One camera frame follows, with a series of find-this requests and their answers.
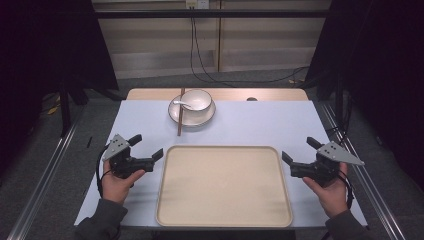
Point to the white ceramic spoon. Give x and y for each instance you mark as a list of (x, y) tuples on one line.
[(180, 103)]

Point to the yellow floor tape piece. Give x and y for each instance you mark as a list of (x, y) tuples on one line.
[(53, 109)]

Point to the black horizontal frame bar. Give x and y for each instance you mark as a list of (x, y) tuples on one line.
[(253, 13)]

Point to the aluminium floor rail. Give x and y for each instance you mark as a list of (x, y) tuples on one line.
[(40, 190), (373, 196)]

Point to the small black stick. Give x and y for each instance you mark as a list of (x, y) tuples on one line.
[(89, 142)]

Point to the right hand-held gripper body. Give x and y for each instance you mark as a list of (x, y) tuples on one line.
[(322, 170)]

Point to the pale blue table mat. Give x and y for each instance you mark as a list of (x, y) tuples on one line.
[(250, 128)]

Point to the black curtain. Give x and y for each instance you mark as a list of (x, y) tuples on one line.
[(40, 50), (383, 66)]

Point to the small dark round object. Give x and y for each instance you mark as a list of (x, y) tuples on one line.
[(251, 99)]

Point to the white wall socket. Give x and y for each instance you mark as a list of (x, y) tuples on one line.
[(197, 3)]

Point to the white round plate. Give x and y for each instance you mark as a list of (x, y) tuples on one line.
[(195, 118)]

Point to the person's right hand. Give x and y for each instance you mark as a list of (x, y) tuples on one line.
[(331, 198)]

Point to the white bowl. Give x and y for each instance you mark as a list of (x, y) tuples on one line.
[(198, 98)]

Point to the black metal stand post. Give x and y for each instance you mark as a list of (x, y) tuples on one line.
[(65, 110)]

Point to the person's left hand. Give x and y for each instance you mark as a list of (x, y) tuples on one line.
[(115, 188)]

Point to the brown wooden chopstick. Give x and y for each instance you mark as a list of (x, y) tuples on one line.
[(180, 116)]

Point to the beige rectangular tray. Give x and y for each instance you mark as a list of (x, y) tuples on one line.
[(223, 190)]

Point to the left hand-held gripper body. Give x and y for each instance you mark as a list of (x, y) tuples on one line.
[(124, 164)]

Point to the light wooden table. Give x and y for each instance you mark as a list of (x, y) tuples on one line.
[(283, 94)]

